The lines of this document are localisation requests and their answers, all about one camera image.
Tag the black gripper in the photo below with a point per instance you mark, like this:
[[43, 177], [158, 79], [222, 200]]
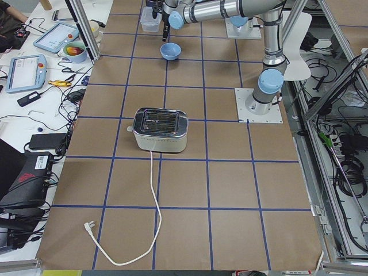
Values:
[[165, 18]]

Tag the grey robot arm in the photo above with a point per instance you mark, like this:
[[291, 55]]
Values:
[[241, 23], [270, 81]]

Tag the beige bowl with lemon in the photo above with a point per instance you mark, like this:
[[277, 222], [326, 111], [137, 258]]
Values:
[[94, 28]]

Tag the blue bowl with fruit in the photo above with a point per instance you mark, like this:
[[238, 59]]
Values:
[[74, 51]]

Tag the clear plastic food container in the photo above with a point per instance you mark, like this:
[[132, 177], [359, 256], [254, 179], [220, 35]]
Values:
[[148, 23]]

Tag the cream and chrome toaster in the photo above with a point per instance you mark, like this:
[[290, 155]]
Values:
[[160, 130]]

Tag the blue teach pendant tablet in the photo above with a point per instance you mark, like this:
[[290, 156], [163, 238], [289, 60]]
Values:
[[57, 37], [26, 73]]

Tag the white chair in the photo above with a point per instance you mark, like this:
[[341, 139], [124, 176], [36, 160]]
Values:
[[297, 69]]

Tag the person at desk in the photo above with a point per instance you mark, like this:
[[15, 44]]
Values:
[[11, 21]]

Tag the black power adapter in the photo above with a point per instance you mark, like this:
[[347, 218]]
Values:
[[28, 99]]

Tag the black computer box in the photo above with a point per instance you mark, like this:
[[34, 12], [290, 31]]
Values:
[[30, 187]]

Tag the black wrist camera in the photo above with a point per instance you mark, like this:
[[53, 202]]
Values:
[[155, 4]]

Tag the aluminium frame post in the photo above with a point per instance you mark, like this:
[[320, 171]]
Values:
[[79, 16]]

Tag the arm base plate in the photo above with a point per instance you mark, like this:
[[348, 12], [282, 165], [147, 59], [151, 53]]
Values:
[[251, 111], [253, 34]]

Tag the black handled scissors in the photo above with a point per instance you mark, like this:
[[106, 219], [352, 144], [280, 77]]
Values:
[[72, 72]]

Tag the yellow handled screwdriver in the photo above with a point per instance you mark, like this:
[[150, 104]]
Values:
[[60, 83]]

